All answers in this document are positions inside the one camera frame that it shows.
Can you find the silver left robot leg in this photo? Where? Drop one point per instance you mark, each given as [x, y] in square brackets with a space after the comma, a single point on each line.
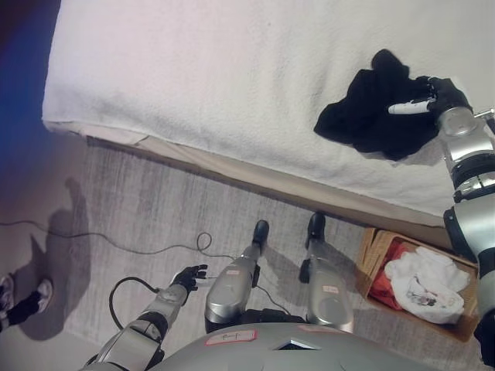
[230, 290]

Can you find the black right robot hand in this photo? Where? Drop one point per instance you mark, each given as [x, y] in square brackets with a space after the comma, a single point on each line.
[446, 94]

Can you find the silver robot leg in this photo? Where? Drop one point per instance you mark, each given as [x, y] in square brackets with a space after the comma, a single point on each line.
[230, 290]
[328, 297]

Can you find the orange garment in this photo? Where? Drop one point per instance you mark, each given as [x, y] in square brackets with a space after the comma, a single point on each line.
[381, 288]

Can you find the brown wicker basket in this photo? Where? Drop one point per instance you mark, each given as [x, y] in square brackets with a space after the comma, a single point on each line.
[365, 263]

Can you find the white printed garment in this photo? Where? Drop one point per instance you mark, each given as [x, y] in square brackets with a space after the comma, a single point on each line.
[429, 286]

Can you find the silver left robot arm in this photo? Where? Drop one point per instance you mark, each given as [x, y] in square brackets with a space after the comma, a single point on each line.
[139, 336]

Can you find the bed with white blanket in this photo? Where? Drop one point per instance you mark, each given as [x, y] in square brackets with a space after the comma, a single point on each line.
[193, 69]

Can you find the red-edged white label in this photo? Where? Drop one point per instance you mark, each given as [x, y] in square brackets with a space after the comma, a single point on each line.
[319, 329]
[231, 337]

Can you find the black clothes pile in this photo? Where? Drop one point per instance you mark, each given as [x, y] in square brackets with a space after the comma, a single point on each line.
[367, 116]

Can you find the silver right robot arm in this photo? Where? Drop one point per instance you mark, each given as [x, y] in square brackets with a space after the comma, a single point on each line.
[470, 154]

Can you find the silver right robot leg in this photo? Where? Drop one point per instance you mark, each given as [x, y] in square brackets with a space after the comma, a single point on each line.
[328, 297]

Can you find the person's black trouser leg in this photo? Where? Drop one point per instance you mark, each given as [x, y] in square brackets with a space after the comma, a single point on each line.
[23, 309]

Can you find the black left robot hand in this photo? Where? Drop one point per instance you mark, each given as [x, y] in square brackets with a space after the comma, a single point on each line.
[187, 276]

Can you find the silver robot torso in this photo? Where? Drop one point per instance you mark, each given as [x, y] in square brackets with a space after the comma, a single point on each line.
[309, 353]

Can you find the white sneaker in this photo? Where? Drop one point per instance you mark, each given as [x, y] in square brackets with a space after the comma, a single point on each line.
[5, 290]
[45, 293]

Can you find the grey woven rug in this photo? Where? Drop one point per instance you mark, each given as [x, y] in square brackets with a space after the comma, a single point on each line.
[154, 201]

